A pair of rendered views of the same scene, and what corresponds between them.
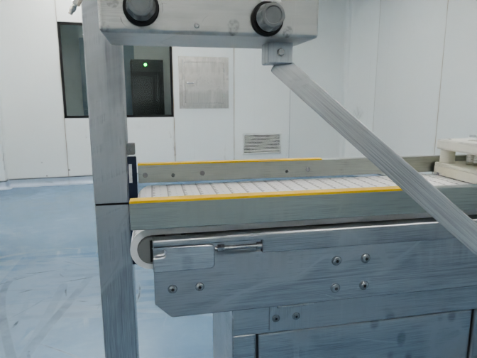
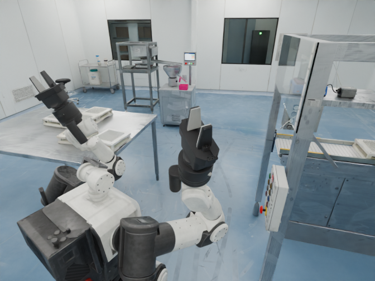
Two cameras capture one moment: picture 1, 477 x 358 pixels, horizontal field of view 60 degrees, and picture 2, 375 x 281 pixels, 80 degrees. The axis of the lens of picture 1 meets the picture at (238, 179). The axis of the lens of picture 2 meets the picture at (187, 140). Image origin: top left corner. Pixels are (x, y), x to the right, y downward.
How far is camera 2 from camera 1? 139 cm
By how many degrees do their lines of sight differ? 29
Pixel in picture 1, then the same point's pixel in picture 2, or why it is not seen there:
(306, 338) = (305, 174)
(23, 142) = (203, 73)
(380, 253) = (322, 164)
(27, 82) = (208, 47)
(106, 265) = (265, 151)
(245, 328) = not seen: hidden behind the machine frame
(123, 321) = (266, 161)
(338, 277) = (313, 165)
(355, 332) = (315, 175)
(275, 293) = not seen: hidden behind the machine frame
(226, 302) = not seen: hidden behind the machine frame
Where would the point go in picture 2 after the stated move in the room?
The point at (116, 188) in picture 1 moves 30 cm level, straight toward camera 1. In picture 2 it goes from (270, 137) to (277, 154)
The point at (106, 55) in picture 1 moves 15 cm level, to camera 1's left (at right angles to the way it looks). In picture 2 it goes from (275, 112) to (256, 110)
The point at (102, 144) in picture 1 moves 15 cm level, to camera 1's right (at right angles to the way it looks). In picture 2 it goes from (270, 129) to (289, 132)
